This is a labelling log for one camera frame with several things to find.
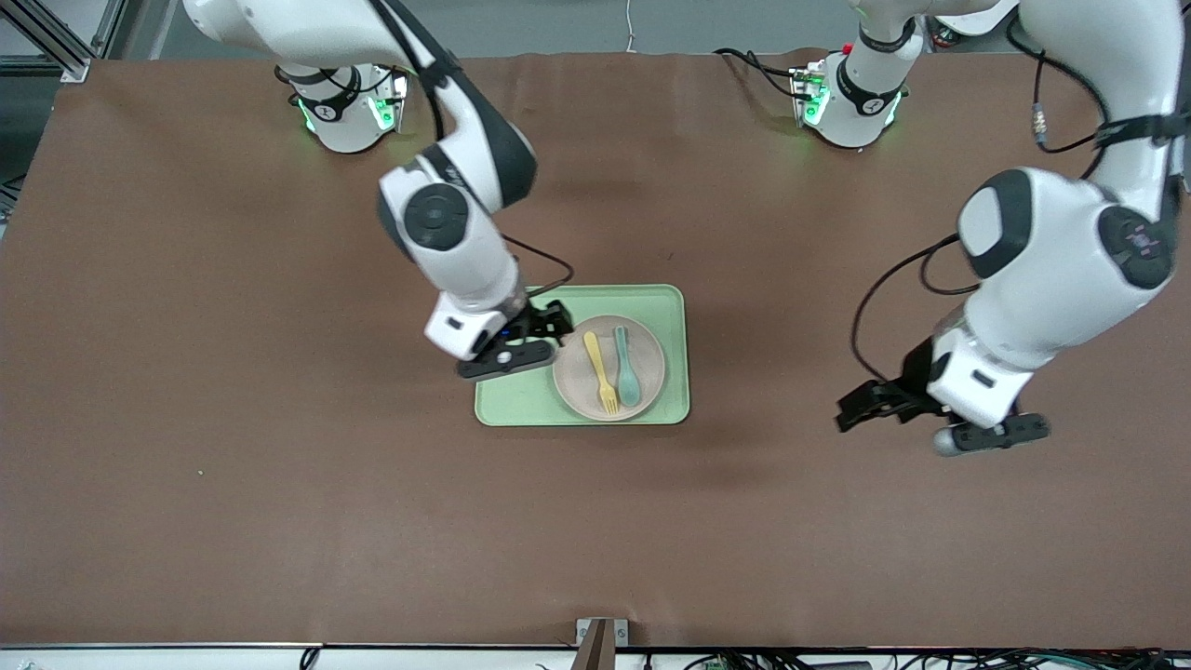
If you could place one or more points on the brown table cover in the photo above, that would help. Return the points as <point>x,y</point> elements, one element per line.
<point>279,465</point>

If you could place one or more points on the thin aluminium frame post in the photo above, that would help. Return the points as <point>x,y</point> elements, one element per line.
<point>110,23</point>

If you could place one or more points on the white wheeled background machine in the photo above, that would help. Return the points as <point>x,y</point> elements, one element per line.
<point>972,19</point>

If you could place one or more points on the aluminium frame post with foot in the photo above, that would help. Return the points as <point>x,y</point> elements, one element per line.
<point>56,46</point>

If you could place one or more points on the beige round plate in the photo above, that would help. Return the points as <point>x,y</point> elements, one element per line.
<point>572,381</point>

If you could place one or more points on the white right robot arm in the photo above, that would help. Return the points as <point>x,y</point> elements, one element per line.
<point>456,242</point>

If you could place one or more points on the yellow plastic fork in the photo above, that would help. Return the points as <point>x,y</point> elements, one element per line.
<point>597,363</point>

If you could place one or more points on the light green rectangular tray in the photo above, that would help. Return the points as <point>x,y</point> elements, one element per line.
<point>521,400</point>

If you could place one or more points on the grey base connector plate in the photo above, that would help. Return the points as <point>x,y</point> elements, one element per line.
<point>808,93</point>
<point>391,107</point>

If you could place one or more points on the teal plastic spoon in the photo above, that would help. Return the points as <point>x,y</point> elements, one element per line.
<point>629,386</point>

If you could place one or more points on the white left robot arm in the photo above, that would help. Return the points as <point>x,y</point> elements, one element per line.
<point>1051,270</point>

